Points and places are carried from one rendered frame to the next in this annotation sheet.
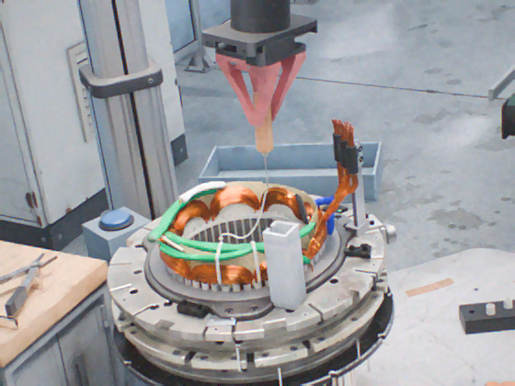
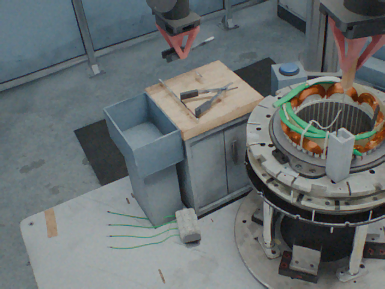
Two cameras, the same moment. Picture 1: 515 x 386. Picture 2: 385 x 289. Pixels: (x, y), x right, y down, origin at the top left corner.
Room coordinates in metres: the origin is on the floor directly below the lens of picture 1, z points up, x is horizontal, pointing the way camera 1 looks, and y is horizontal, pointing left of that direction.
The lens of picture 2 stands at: (0.40, -0.14, 1.70)
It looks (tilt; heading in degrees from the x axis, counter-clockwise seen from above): 42 degrees down; 33
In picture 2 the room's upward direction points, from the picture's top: 7 degrees counter-clockwise
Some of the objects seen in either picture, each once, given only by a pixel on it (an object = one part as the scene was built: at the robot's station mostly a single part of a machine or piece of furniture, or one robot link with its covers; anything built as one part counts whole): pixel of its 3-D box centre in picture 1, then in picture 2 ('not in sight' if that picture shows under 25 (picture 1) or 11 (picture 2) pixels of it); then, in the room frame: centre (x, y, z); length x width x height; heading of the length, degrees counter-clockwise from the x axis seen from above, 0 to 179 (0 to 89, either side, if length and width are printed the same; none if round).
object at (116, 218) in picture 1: (115, 218); (289, 67); (1.36, 0.19, 1.04); 0.04 x 0.04 x 0.01
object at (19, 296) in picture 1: (16, 300); (202, 108); (1.09, 0.28, 1.09); 0.04 x 0.01 x 0.02; 163
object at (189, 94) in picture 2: not in sight; (189, 94); (1.12, 0.33, 1.09); 0.04 x 0.01 x 0.02; 133
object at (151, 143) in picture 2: not in sight; (150, 166); (1.03, 0.41, 0.92); 0.17 x 0.11 x 0.28; 58
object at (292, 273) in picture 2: not in sight; (299, 266); (0.99, 0.02, 0.81); 0.08 x 0.05 x 0.02; 98
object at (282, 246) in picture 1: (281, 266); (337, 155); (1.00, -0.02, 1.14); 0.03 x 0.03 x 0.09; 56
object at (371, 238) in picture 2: not in sight; (373, 232); (1.13, -0.09, 0.83); 0.05 x 0.04 x 0.02; 20
